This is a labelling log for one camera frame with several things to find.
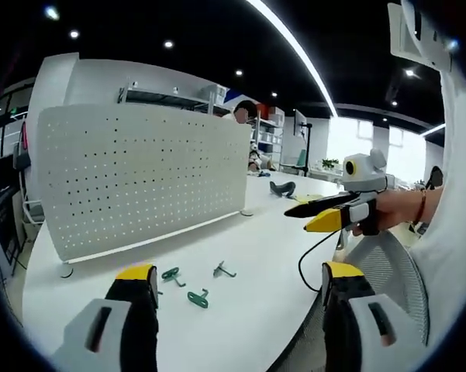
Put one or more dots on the white perforated mounting plate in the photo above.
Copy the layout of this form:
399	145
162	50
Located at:
139	182

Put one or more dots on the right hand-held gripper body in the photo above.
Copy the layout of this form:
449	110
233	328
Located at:
362	170

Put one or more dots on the person's white shirt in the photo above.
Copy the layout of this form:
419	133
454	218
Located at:
457	193

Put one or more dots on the yellow flat object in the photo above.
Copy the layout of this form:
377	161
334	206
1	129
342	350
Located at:
305	197

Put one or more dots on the green potted plant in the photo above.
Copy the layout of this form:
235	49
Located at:
330	162

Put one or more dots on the black curved object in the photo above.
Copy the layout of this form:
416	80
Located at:
281	188

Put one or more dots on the green hook assembly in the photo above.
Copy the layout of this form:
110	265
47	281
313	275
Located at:
197	298
171	274

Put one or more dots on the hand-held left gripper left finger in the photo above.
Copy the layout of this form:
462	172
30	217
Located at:
112	321

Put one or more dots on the white tube frame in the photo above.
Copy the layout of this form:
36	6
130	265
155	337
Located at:
27	186

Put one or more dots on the white metal shelving rack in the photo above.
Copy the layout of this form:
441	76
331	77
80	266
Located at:
166	98

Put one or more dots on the ceiling light strip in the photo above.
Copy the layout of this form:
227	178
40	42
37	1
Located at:
302	58

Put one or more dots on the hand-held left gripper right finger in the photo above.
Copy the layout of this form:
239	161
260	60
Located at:
353	321

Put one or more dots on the monitor on black stand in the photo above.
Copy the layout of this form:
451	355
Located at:
300	124

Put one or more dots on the person's right hand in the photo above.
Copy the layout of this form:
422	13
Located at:
395	209

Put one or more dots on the grey hook assembly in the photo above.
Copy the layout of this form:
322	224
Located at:
221	269

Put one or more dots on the grey mesh office chair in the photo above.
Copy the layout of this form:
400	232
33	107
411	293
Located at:
391	263

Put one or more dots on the white chest-worn device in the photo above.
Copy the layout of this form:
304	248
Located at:
411	35

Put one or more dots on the dark side desk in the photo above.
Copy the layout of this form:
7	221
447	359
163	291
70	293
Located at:
2	217

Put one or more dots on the shelf with storage boxes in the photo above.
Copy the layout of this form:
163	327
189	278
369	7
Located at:
271	131

